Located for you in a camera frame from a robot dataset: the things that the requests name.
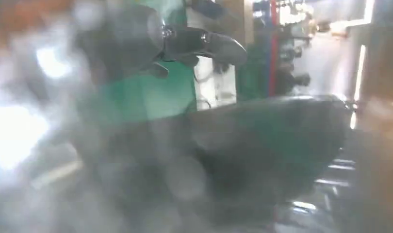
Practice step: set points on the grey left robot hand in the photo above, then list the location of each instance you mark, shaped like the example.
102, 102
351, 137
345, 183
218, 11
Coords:
248, 144

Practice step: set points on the white desk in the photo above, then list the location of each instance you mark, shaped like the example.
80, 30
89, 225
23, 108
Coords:
215, 86

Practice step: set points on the green crate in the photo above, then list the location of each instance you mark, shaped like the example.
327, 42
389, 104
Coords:
252, 77

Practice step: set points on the green table mat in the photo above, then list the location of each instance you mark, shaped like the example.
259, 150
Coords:
145, 96

